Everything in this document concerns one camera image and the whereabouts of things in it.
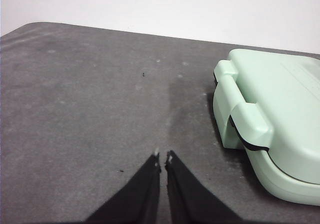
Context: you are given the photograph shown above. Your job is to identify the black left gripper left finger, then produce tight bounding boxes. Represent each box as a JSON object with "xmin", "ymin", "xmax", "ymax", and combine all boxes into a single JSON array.
[{"xmin": 84, "ymin": 147, "xmax": 162, "ymax": 224}]

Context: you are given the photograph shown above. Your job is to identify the mint green griddle lid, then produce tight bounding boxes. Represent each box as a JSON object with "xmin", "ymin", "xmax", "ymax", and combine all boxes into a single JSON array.
[{"xmin": 213, "ymin": 48, "xmax": 320, "ymax": 185}]

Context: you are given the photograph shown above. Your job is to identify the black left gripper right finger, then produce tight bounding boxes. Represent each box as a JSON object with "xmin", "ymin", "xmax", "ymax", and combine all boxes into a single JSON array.
[{"xmin": 164, "ymin": 150, "xmax": 245, "ymax": 224}]

